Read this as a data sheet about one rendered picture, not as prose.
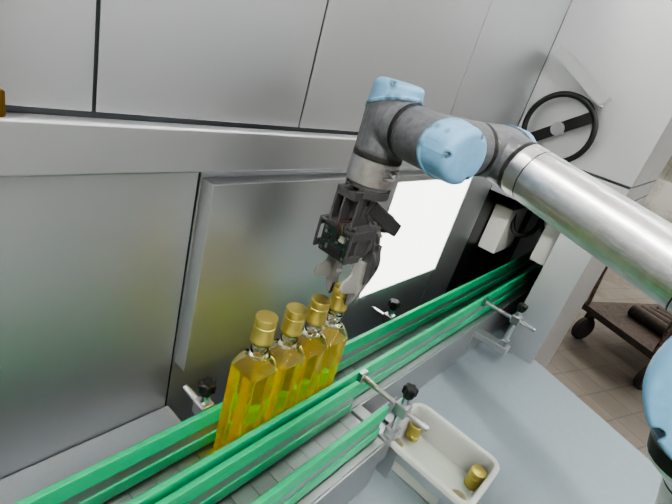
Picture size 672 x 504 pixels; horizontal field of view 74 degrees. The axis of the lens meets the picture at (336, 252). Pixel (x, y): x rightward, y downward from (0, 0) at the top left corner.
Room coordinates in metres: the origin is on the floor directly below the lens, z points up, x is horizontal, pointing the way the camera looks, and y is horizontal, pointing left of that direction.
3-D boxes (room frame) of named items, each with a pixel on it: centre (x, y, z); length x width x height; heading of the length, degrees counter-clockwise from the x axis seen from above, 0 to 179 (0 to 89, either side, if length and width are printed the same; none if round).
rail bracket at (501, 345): (1.22, -0.56, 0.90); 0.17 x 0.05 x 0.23; 55
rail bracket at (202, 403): (0.56, 0.15, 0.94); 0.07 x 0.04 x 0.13; 55
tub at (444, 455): (0.74, -0.34, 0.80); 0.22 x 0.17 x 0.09; 55
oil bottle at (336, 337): (0.69, -0.03, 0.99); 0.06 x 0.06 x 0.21; 54
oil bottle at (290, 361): (0.59, 0.03, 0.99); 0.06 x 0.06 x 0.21; 56
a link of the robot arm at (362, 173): (0.67, -0.02, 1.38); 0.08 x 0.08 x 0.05
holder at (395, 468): (0.75, -0.31, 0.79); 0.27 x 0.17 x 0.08; 55
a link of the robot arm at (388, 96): (0.67, -0.02, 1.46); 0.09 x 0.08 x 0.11; 40
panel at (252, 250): (0.96, -0.06, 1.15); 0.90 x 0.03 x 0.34; 145
